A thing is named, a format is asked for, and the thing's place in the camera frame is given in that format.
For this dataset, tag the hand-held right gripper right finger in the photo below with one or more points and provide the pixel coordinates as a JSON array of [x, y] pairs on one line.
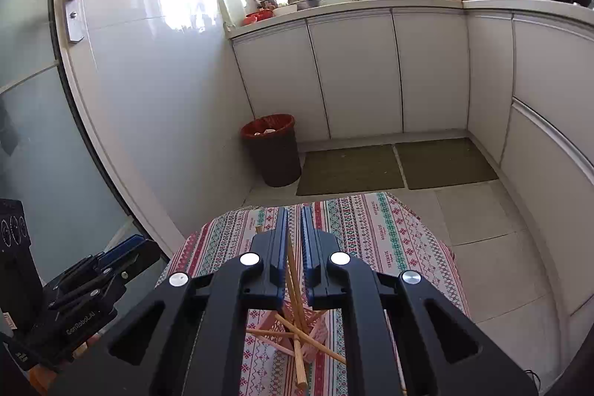
[[306, 252]]

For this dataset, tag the red enamel pot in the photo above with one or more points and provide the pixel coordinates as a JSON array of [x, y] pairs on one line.
[[257, 15]]

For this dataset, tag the brown trash bin red liner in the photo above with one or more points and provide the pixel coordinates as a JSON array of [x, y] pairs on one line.
[[274, 150]]

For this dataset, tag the white cutting board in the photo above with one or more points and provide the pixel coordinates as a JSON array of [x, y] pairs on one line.
[[227, 6]]

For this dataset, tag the person's left forearm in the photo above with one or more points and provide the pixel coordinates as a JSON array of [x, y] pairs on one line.
[[39, 380]]

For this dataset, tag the white bowl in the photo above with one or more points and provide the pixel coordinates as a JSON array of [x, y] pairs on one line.
[[284, 10]]

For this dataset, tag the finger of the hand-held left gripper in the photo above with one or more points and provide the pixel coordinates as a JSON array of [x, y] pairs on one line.
[[123, 247], [79, 280]]

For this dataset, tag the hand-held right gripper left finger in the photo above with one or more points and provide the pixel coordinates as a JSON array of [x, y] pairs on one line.
[[280, 252]]

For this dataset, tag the olive floor mat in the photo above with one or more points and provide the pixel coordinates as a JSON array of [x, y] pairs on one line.
[[348, 168], [443, 164]]

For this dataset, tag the pink lattice chopstick holder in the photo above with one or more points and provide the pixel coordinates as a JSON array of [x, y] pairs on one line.
[[319, 333]]

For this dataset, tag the white kitchen cabinets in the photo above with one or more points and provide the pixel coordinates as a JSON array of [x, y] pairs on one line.
[[352, 71]]

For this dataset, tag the white kitchen countertop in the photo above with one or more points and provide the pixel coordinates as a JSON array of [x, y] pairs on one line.
[[417, 3]]

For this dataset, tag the patterned striped tablecloth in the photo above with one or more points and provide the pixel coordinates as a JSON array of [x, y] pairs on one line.
[[371, 229]]

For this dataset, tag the frosted glass door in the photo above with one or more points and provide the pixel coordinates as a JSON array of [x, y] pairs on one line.
[[46, 145]]

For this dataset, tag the person's left hand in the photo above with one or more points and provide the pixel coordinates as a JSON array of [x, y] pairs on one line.
[[88, 342]]

